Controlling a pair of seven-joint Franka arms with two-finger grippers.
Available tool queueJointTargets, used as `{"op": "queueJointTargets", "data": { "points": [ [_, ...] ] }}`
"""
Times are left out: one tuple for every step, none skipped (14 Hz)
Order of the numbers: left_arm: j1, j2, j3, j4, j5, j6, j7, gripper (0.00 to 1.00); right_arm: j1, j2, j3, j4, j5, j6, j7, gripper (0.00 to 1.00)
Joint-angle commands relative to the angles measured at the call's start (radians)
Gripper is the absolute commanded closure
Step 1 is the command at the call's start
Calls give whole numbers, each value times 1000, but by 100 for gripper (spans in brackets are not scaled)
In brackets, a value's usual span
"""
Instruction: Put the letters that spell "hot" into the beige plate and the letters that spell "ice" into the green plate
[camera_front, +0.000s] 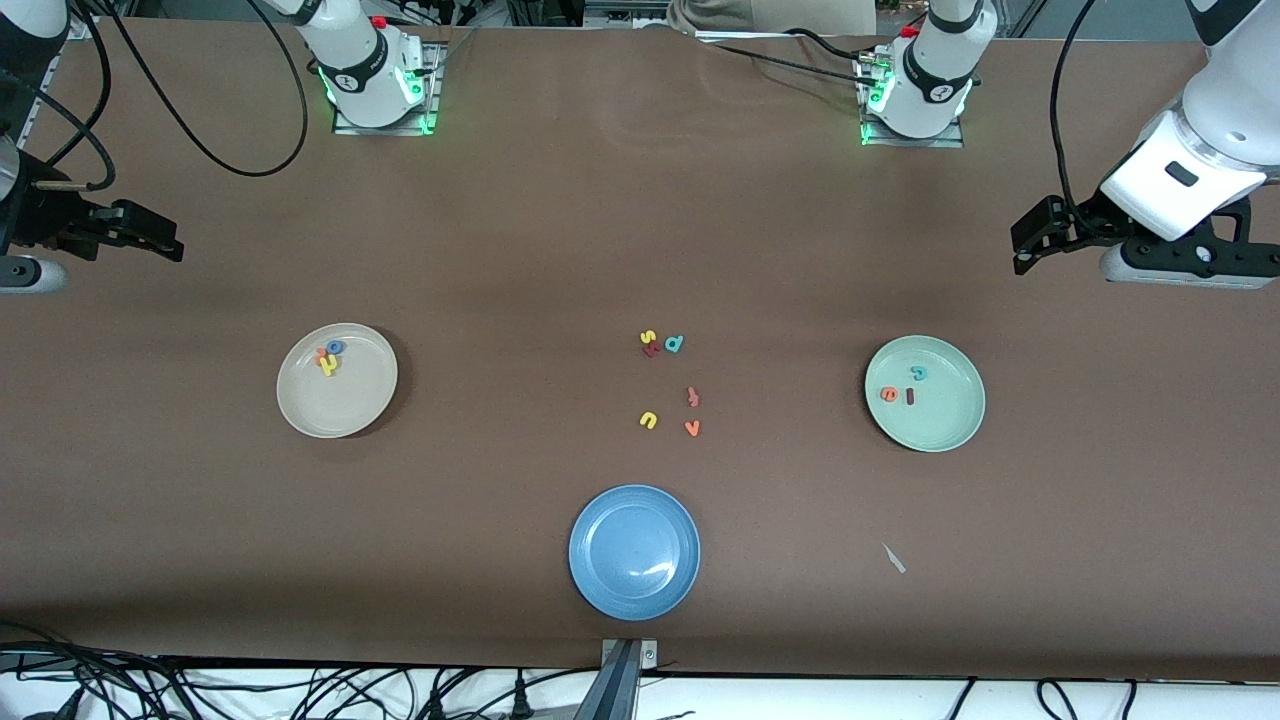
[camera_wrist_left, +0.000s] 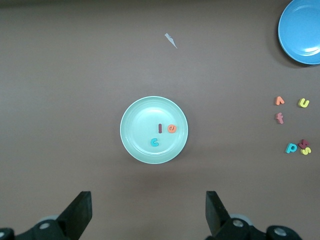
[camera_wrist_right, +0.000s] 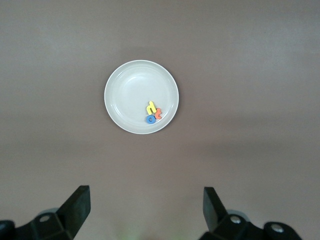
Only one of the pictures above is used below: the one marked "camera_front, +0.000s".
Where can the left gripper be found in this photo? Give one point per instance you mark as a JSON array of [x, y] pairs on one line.
[[1086, 217]]

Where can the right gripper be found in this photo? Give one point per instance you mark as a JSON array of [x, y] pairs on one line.
[[40, 215]]

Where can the yellow foam letter h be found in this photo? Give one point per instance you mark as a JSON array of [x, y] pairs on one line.
[[328, 366]]

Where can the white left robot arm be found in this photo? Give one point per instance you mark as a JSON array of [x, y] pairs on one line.
[[930, 80]]

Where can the light green plate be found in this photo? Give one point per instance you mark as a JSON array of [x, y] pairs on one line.
[[940, 420]]

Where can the beige brown plate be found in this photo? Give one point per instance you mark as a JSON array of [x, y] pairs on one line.
[[345, 400]]

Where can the person in beige clothing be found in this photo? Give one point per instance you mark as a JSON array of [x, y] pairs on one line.
[[770, 15]]

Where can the small grey paper scrap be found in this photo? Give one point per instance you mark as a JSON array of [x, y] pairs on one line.
[[894, 559]]

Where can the brown table cover sheet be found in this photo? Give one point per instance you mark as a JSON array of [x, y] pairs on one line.
[[640, 200]]

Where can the blue plate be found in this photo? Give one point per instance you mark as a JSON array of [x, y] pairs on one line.
[[634, 552]]

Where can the black power plug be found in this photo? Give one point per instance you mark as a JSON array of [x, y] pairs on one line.
[[436, 706], [520, 700]]

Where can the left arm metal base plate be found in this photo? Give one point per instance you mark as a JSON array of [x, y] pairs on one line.
[[950, 142]]

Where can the aluminium corner bracket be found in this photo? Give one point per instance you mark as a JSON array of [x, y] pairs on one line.
[[88, 25]]

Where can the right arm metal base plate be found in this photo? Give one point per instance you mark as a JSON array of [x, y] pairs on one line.
[[436, 100]]

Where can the grey metal frame piece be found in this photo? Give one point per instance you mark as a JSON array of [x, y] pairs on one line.
[[625, 15]]

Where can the grey metal camera mount bracket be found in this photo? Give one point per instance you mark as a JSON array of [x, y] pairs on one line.
[[620, 690]]

